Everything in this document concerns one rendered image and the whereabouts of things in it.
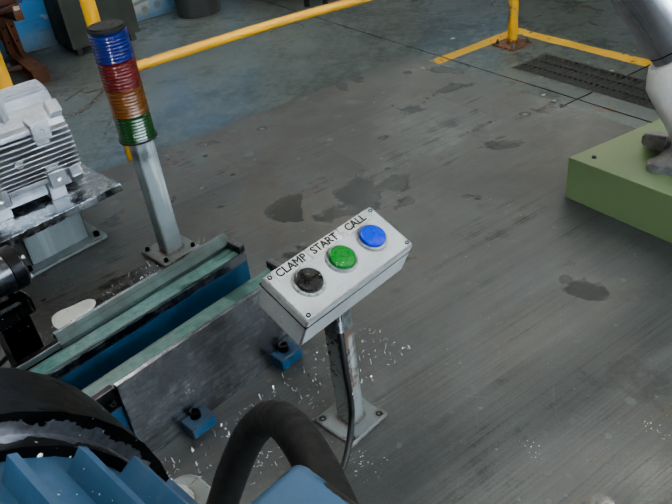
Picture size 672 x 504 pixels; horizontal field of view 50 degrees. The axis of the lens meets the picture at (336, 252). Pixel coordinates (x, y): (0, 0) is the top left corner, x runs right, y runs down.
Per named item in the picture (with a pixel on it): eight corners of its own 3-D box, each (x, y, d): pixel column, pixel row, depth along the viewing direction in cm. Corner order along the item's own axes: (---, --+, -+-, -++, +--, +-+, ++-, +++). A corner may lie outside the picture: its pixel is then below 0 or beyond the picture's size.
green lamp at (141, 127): (132, 148, 115) (125, 123, 113) (113, 140, 119) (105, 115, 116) (163, 134, 119) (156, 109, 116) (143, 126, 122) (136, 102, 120)
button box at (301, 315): (299, 348, 75) (308, 321, 71) (255, 303, 77) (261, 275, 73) (402, 269, 85) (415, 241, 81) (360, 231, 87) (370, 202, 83)
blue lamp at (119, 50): (108, 68, 108) (100, 38, 105) (88, 61, 111) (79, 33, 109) (142, 55, 111) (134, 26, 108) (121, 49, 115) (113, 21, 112)
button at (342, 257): (339, 280, 77) (343, 270, 75) (320, 262, 78) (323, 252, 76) (358, 267, 78) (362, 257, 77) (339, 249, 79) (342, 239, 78)
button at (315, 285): (306, 304, 74) (309, 294, 72) (287, 285, 75) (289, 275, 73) (326, 289, 76) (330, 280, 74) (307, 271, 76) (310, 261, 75)
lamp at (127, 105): (125, 123, 113) (117, 96, 110) (105, 115, 116) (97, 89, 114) (156, 109, 116) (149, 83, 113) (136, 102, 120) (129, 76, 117)
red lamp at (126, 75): (117, 96, 110) (108, 68, 108) (97, 89, 114) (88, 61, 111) (149, 83, 113) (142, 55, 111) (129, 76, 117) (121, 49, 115)
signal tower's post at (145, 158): (165, 268, 127) (96, 36, 103) (141, 253, 132) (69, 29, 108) (201, 247, 131) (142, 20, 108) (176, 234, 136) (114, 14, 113)
